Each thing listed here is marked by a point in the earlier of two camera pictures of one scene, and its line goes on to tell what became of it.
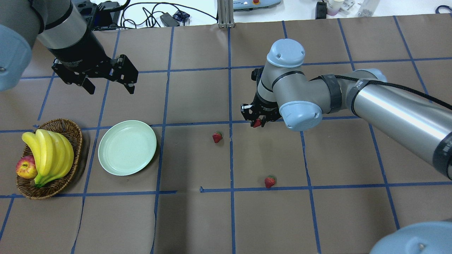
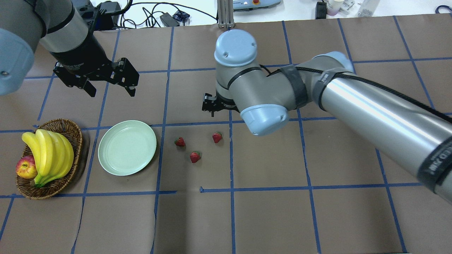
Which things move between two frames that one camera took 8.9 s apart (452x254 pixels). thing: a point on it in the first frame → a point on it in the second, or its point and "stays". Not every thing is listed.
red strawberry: (269, 181) → (195, 156)
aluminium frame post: (225, 13) stays
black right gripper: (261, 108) → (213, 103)
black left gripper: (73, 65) stays
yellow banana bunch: (53, 154) stays
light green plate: (126, 147) stays
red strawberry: (217, 137) → (180, 141)
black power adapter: (167, 20) stays
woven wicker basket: (24, 188) stays
